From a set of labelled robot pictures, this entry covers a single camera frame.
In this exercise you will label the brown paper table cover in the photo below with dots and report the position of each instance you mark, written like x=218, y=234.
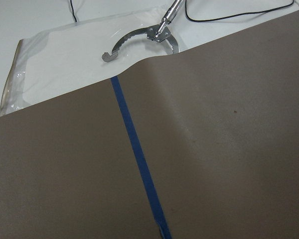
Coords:
x=219, y=128

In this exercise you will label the white clothes hanger hook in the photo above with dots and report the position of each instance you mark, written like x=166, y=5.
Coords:
x=152, y=33

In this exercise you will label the blue tape line crosswise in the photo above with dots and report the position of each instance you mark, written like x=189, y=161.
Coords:
x=153, y=199

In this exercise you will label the clear plastic bag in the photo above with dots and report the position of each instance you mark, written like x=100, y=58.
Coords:
x=63, y=59

